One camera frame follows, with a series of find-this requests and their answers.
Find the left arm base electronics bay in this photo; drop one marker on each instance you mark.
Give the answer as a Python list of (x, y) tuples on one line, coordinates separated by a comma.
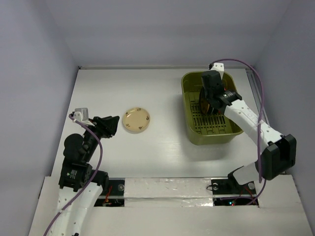
[(113, 196)]

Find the olive green dish rack tub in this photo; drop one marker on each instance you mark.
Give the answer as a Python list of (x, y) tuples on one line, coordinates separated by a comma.
[(204, 129)]

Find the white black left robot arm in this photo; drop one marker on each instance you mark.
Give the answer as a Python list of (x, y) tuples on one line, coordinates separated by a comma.
[(80, 184)]

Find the yellow brown patterned plate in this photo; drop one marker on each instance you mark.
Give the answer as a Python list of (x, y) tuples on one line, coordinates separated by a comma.
[(205, 107)]

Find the beige floral plate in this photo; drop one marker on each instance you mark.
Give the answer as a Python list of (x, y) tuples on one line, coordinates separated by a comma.
[(136, 120)]

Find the right arm base electronics bay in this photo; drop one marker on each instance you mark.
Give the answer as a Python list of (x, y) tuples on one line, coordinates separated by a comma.
[(227, 193)]

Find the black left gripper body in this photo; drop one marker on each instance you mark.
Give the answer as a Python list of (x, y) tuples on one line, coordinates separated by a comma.
[(101, 129)]

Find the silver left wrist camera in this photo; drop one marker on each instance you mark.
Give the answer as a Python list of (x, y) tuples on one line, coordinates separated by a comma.
[(83, 113)]

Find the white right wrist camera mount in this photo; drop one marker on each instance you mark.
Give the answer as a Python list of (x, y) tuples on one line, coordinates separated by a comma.
[(217, 66)]

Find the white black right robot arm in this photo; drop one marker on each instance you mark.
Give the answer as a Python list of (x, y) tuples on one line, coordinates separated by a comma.
[(235, 108)]

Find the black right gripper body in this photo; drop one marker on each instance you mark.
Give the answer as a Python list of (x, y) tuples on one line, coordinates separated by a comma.
[(207, 103)]

